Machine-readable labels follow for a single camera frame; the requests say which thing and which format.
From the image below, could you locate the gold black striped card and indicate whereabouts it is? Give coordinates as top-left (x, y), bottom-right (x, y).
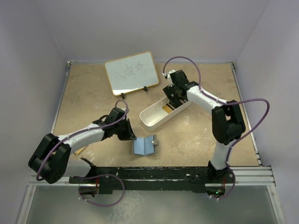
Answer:
top-left (162, 104), bottom-right (175, 114)

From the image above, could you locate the grey card holder wallet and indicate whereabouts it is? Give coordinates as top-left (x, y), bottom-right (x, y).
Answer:
top-left (132, 134), bottom-right (159, 156)

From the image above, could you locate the white oblong plastic tray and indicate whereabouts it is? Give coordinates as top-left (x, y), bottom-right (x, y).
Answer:
top-left (139, 97), bottom-right (192, 132)

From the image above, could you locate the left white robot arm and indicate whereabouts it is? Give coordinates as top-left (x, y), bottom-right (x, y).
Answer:
top-left (28, 107), bottom-right (136, 184)

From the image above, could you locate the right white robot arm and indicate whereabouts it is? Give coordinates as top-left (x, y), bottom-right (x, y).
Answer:
top-left (163, 70), bottom-right (246, 182)

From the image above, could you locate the orange card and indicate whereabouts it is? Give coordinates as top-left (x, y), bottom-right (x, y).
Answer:
top-left (74, 147), bottom-right (87, 155)

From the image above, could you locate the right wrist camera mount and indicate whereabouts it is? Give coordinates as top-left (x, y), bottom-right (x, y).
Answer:
top-left (162, 70), bottom-right (176, 80)

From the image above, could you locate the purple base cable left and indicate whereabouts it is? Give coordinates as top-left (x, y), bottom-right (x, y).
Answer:
top-left (78, 174), bottom-right (127, 207)

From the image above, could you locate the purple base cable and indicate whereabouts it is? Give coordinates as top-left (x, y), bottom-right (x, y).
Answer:
top-left (209, 167), bottom-right (236, 201)
top-left (78, 174), bottom-right (127, 207)

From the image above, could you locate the small whiteboard wooden frame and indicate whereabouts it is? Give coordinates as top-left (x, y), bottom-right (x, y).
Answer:
top-left (104, 51), bottom-right (159, 96)

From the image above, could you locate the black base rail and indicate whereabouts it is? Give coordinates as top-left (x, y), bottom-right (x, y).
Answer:
top-left (69, 166), bottom-right (235, 194)

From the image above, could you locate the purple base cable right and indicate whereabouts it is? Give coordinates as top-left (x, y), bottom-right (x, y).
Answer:
top-left (209, 167), bottom-right (236, 201)

